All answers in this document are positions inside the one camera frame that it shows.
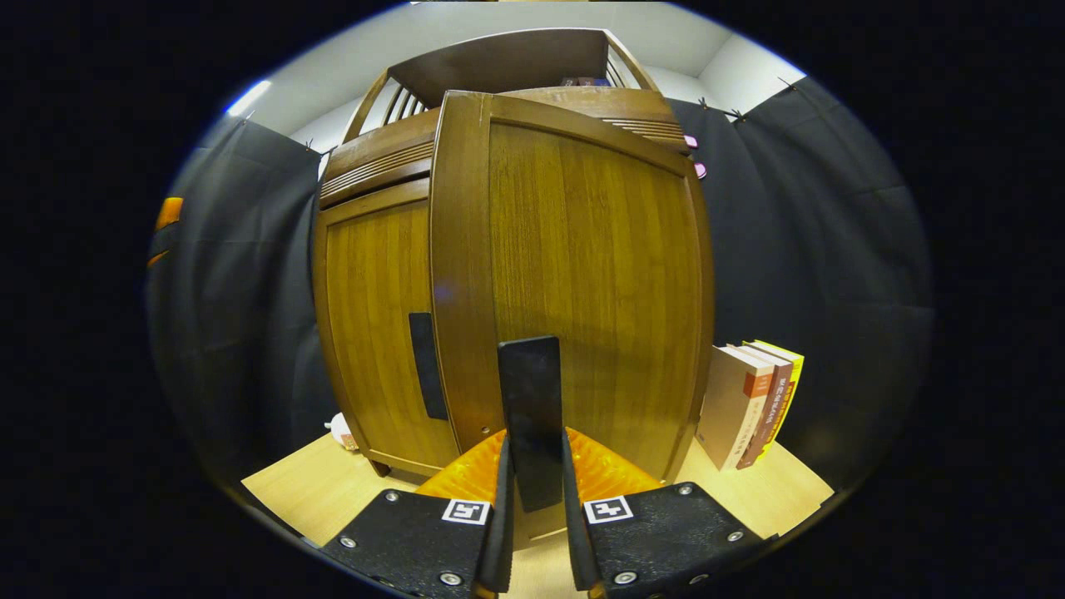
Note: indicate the wooden cabinet drawer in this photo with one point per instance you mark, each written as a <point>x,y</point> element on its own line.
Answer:
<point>391,137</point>

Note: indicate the black backdrop cloth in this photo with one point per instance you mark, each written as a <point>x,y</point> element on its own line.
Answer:
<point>832,249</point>

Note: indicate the yellow book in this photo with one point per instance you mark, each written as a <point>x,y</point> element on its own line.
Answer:
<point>792,374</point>

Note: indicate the reddish brown book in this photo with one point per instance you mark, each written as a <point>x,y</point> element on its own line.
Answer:
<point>775,399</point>

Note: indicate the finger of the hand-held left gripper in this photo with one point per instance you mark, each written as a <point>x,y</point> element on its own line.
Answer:
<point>169,212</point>

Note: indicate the wooden cabinet door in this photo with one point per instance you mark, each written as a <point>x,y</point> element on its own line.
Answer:
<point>374,333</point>
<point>599,291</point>

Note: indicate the wooden double-door shoe cabinet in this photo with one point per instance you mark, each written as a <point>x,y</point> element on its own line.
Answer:
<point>516,58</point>

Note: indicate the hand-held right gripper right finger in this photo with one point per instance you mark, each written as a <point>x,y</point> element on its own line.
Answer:
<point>576,541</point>

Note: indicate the white plush toy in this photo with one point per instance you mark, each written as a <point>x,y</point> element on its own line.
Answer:
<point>339,431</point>

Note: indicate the ceiling strip light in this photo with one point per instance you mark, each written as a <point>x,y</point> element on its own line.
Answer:
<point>250,97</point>

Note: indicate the beige book with orange label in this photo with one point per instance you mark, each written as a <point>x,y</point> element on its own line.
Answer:
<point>732,408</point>

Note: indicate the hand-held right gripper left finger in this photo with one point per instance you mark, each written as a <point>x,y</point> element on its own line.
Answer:
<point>502,532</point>

